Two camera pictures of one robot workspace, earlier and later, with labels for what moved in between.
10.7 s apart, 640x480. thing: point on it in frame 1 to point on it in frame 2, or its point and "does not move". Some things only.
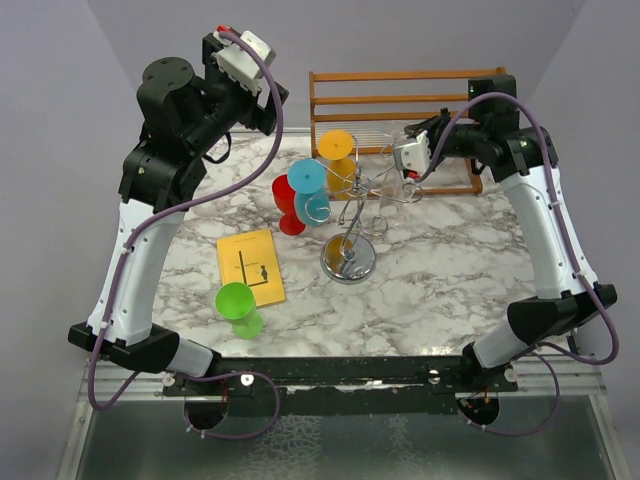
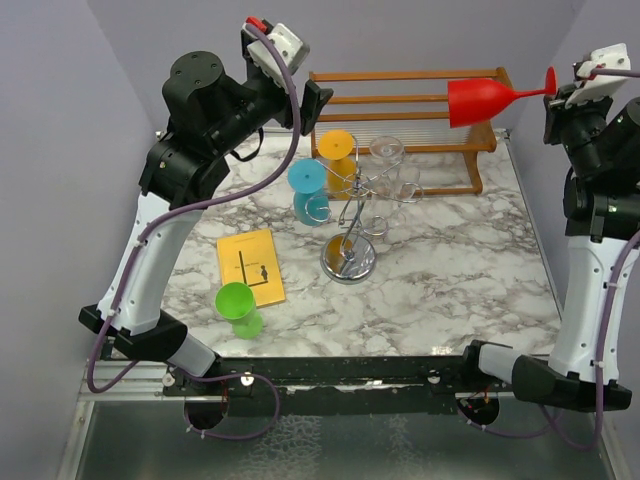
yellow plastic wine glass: (337, 147) does not move
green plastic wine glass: (235, 303) does not move
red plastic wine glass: (290, 222) to (477, 101)
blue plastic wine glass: (308, 176) does not move
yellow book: (251, 259) does not move
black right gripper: (430, 125) to (559, 112)
